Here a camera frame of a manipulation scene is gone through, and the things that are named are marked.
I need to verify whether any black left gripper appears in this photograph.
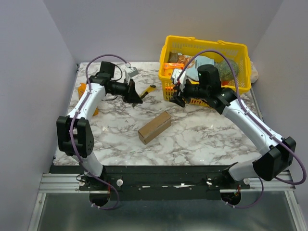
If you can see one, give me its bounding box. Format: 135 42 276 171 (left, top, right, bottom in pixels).
109 78 144 104

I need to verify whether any yellow utility knife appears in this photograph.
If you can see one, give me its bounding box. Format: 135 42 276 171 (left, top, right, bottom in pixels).
140 85 156 99

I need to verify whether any brown cardboard express box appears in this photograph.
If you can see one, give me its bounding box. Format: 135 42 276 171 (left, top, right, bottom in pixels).
138 111 171 144

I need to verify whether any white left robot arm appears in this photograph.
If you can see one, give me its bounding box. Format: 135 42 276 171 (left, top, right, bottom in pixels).
56 62 142 190

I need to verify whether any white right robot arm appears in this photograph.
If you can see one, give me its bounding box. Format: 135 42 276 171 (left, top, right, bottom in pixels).
170 64 296 189

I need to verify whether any orange snack box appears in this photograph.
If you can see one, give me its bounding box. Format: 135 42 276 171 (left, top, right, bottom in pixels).
163 63 184 77

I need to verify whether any light blue snack pouch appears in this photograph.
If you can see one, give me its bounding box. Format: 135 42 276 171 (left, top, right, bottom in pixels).
186 56 215 81

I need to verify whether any dark brown packet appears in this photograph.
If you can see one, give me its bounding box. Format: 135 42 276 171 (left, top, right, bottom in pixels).
168 52 179 63

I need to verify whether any orange snack bag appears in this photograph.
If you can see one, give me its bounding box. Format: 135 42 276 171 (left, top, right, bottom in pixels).
77 83 99 116

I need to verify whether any green round melon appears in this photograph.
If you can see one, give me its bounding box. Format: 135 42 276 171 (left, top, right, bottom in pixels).
214 59 239 81

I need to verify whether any yellow plastic shopping basket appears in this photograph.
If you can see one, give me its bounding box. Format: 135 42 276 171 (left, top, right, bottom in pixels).
158 35 252 101

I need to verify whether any white bag behind basket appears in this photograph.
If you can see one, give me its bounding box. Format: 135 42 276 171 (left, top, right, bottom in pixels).
250 61 259 83

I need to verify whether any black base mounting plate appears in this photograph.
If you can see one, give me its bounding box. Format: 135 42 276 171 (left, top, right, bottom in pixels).
50 165 252 205

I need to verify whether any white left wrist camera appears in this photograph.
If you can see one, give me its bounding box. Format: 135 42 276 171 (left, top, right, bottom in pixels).
125 66 139 83

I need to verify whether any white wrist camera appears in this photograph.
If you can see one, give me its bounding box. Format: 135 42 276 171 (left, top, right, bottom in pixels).
125 66 139 83
171 69 187 85

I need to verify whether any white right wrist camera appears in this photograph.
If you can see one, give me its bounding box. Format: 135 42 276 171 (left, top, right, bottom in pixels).
171 69 187 85

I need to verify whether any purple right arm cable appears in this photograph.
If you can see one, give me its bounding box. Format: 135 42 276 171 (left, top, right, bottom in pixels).
177 49 308 209

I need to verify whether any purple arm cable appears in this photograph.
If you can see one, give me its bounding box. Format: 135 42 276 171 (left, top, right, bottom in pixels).
69 54 132 210
177 49 308 209

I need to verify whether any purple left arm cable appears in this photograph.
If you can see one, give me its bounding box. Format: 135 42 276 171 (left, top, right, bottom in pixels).
69 54 132 210

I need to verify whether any aluminium extrusion rail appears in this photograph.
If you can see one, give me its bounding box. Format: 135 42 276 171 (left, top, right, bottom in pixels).
38 173 295 193

